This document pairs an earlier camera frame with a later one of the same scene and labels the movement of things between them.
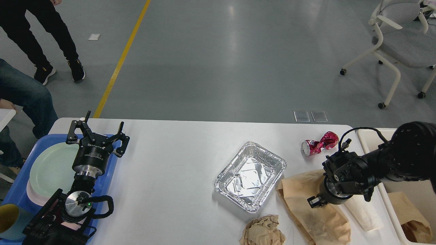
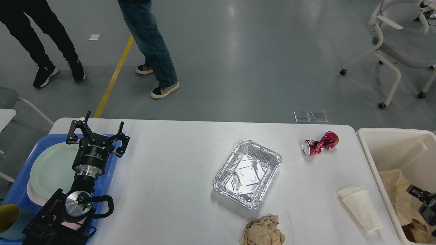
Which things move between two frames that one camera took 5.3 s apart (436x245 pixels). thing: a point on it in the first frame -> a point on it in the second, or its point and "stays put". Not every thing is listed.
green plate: x=51 y=168 stays put
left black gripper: x=91 y=157 stays put
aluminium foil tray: x=247 y=179 stays put
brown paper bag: x=327 y=225 -> x=405 y=206
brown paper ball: x=264 y=230 stays put
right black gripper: x=329 y=194 -> x=427 y=210
